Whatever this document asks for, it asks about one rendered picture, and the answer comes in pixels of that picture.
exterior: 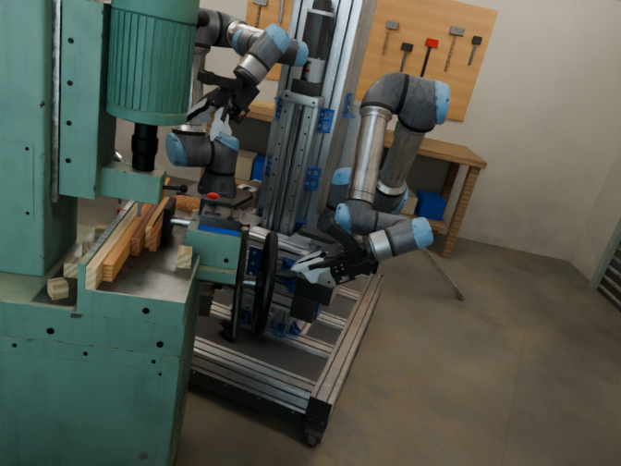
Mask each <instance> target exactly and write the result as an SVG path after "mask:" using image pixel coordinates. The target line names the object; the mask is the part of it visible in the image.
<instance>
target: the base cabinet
mask: <svg viewBox="0 0 621 466"><path fill-rule="evenodd" d="M201 289H202V282H201V286H200V289H199V293H198V297H197V299H196V303H195V307H194V311H193V314H192V317H191V321H190V324H189V331H188V333H187V337H186V341H185V345H184V348H183V351H182V354H181V356H174V355H165V354H158V353H150V352H142V351H135V350H126V349H112V348H104V347H96V346H89V345H80V344H73V343H65V342H57V341H50V340H41V339H34V338H26V337H11V336H3V335H0V466H175V465H176V460H177V453H178V448H179V443H180V438H181V432H182V425H183V420H184V413H185V407H186V400H187V394H188V387H189V375H190V368H191V362H192V355H193V349H194V342H195V335H196V328H197V322H198V315H199V308H200V301H201Z"/></svg>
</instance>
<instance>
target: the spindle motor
mask: <svg viewBox="0 0 621 466"><path fill-rule="evenodd" d="M111 6H112V8H111V19H110V38H109V56H108V75H107V94H106V99H107V100H106V109H105V110H106V112H107V113H108V114H110V115H112V116H115V117H119V118H121V119H124V120H126V121H130V122H134V123H139V124H143V125H150V126H161V127H169V126H179V125H184V124H186V122H187V115H188V106H189V90H190V82H191V73H192V65H193V56H194V49H195V41H196V32H197V26H196V25H197V24H198V16H199V8H200V0H111Z"/></svg>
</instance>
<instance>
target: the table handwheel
mask: <svg viewBox="0 0 621 466"><path fill-rule="evenodd" d="M277 256H278V236H277V234H276V233H275V232H273V231H271V232H269V233H268V234H267V236H266V238H265V242H264V245H263V249H262V258H261V262H260V267H259V273H258V274H257V275H256V276H248V275H245V278H244V281H243V284H242V285H243V286H242V287H243V288H249V289H254V293H255V297H254V304H253V312H252V321H251V334H252V336H253V337H254V338H261V337H262V335H263V333H264V331H265V327H266V325H267V321H268V316H269V312H270V308H271V302H272V297H273V292H274V282H275V273H276V266H277ZM198 281H199V282H204V283H211V284H217V285H224V286H230V287H234V286H235V284H236V281H235V284H234V285H233V284H226V283H220V282H213V281H207V280H200V279H198Z"/></svg>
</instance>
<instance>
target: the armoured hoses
mask: <svg viewBox="0 0 621 466"><path fill-rule="evenodd" d="M240 226H241V228H240V229H239V232H240V233H241V234H242V235H243V236H242V242H241V248H240V254H239V259H238V265H237V275H236V284H235V288H234V299H233V309H232V318H231V323H230V322H229V321H227V320H226V319H222V320H221V321H220V326H222V327H223V328H225V329H226V330H228V331H229V332H230V333H229V332H228V331H226V330H224V329H223V328H222V329H220V330H219V332H218V335H219V336H220V337H222V338H223V339H225V340H226V341H228V342H229V343H232V344H234V343H236V342H237V340H238V333H239V324H240V315H241V305H242V296H243V287H242V286H243V285H242V284H243V281H244V278H245V269H246V260H247V250H248V241H249V233H250V222H249V221H241V222H240Z"/></svg>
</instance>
